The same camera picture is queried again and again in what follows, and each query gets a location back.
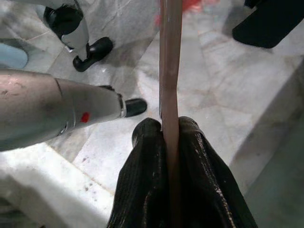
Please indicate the black hanging garment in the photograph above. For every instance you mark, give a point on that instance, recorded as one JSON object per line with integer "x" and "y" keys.
{"x": 266, "y": 23}

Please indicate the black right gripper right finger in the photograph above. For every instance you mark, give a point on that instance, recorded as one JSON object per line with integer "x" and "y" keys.
{"x": 204, "y": 190}

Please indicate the pink plastic hanger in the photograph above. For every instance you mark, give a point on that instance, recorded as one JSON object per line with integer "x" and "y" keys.
{"x": 169, "y": 71}

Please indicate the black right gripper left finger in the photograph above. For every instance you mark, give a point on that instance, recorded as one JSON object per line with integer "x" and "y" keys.
{"x": 142, "y": 190}

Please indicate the light grey-blue plastic table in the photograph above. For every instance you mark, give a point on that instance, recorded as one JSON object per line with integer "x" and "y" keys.
{"x": 12, "y": 57}

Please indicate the grey right robot leg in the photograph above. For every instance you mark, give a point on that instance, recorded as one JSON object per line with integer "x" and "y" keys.
{"x": 47, "y": 102}

